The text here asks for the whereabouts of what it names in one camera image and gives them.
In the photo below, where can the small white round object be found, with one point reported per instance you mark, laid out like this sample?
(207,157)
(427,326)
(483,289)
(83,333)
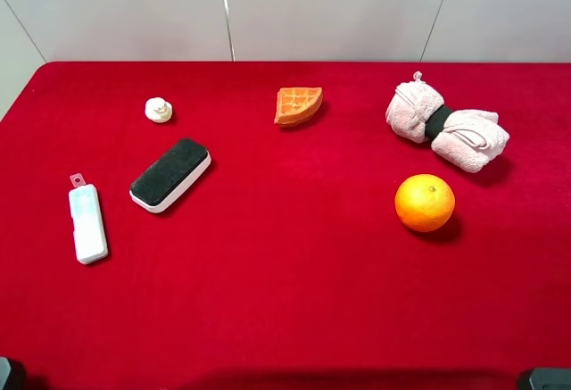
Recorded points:
(158,110)

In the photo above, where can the orange waffle wedge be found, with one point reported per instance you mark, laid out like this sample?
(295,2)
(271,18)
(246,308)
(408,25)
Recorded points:
(295,105)

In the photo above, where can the black felt whiteboard eraser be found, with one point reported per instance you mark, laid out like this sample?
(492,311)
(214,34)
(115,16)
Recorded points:
(161,185)

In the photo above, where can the orange fruit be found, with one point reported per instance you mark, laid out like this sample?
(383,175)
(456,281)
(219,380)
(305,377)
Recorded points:
(424,202)

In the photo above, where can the pink towel with black band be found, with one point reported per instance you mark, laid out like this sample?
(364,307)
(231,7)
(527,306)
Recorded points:
(468,139)

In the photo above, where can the white rectangular plastic case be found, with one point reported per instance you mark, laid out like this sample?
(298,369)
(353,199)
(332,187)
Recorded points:
(88,231)

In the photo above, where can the black base right corner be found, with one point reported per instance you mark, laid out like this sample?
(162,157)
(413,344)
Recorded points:
(545,379)

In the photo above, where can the black base corner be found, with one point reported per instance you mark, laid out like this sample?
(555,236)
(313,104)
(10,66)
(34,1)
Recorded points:
(545,379)
(12,374)

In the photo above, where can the black base left corner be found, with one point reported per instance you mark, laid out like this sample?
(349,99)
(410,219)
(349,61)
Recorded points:
(12,374)

